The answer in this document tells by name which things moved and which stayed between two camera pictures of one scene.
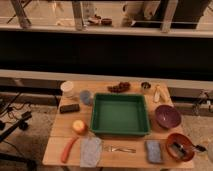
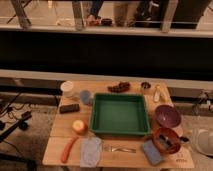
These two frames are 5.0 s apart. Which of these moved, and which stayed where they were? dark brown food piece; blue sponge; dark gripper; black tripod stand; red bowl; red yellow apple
Moved: dark gripper; red bowl
Stayed: red yellow apple; black tripod stand; dark brown food piece; blue sponge
